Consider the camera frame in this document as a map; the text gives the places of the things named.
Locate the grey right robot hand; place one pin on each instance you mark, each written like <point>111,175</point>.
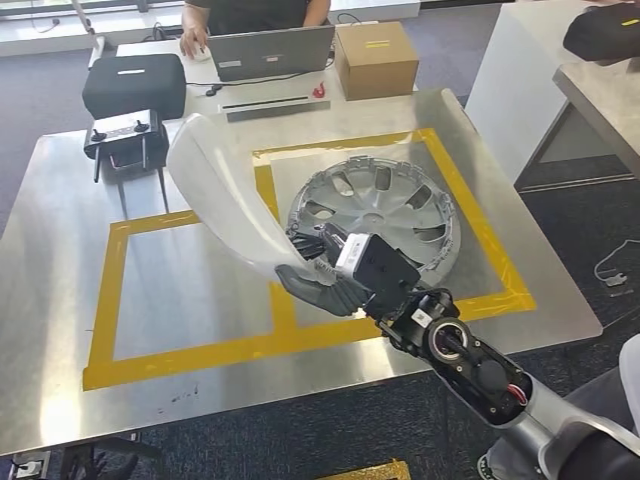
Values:
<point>330,295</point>

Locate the white moulded plastic part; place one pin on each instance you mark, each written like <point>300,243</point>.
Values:
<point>220,185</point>

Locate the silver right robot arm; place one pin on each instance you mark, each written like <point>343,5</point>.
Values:
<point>550,411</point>

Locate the person's forearm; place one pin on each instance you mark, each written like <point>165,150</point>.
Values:
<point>194,16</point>
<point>317,12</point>

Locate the silver wheel hubcap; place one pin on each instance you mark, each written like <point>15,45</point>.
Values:
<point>380,199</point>

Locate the grey metal strip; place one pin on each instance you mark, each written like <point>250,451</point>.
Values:
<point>280,112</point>

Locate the red hook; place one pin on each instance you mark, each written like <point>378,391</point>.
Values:
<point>318,91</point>

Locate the white office desk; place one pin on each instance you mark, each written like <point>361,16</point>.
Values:
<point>260,89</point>

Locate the brown cardboard box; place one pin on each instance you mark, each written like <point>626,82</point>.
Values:
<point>375,66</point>

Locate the grey laptop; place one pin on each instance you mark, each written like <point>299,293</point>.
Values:
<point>270,53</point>

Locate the white computer mouse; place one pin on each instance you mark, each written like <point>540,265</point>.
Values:
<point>202,55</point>

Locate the person's hand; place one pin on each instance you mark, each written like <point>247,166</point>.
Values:
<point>192,43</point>

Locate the black remote controller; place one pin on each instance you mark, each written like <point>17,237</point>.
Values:
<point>125,142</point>

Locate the white side desk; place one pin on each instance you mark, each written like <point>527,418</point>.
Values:
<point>505,79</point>

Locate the black carrying case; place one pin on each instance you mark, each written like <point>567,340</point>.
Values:
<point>135,86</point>

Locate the steel floor socket plate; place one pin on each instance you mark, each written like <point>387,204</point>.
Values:
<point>31,469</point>

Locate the black case yellow label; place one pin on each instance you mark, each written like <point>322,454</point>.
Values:
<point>600,36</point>

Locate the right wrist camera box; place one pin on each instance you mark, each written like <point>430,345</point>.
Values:
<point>385,268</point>

